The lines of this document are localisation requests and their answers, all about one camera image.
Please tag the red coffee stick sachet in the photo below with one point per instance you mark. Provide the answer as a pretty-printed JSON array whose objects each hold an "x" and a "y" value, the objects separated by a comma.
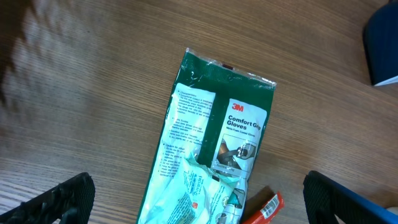
[{"x": 268, "y": 211}]

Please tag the pale green wipes sachet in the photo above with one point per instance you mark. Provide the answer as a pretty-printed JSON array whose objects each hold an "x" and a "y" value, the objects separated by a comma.
[{"x": 196, "y": 194}]

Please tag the green 3M sponge packet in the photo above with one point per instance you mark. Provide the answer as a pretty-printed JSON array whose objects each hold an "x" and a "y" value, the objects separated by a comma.
[{"x": 219, "y": 116}]

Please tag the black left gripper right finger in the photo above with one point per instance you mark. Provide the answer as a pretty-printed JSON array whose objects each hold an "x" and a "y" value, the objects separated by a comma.
[{"x": 327, "y": 202}]

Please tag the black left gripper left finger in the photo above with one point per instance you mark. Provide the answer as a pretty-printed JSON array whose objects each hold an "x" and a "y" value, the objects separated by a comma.
[{"x": 69, "y": 202}]

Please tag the white barcode scanner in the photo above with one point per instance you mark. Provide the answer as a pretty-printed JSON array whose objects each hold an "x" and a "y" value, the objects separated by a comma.
[{"x": 380, "y": 45}]

